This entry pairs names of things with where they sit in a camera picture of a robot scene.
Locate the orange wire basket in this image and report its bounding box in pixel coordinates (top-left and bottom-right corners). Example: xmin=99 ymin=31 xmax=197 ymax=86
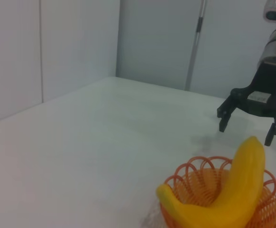
xmin=160 ymin=155 xmax=276 ymax=228

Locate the yellow banana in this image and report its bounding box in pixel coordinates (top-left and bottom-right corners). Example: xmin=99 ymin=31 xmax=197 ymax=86
xmin=156 ymin=136 xmax=266 ymax=228

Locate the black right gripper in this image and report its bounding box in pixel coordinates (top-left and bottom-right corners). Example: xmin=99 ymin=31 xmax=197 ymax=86
xmin=216 ymin=61 xmax=276 ymax=146

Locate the grey metal pole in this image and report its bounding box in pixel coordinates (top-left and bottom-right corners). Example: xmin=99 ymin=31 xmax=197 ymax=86
xmin=184 ymin=0 xmax=208 ymax=91

